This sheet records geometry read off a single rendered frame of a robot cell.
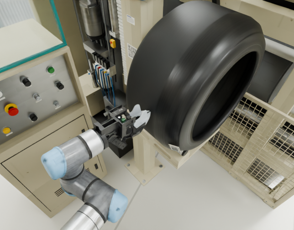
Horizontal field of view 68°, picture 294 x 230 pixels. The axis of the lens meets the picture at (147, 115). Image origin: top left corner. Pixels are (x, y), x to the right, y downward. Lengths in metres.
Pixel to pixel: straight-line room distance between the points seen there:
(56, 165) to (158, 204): 1.40
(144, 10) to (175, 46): 0.28
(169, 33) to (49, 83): 0.67
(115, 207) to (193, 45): 0.51
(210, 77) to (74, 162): 0.45
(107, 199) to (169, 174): 1.43
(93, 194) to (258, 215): 1.63
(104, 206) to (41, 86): 0.73
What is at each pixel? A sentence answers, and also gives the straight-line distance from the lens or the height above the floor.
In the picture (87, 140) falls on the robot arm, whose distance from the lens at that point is 0.61.
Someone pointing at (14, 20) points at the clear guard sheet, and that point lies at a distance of 0.99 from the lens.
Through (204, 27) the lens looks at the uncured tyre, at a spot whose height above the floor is 1.48.
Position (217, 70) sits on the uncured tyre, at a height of 1.40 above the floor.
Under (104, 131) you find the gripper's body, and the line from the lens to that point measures 0.62.
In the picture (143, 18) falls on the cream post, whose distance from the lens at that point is 0.95.
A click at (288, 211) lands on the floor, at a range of 2.20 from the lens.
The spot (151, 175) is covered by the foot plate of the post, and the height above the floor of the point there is 0.01.
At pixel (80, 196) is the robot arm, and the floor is 1.21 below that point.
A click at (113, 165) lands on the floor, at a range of 2.06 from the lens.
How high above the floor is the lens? 1.81
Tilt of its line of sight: 49 degrees down
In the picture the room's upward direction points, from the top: straight up
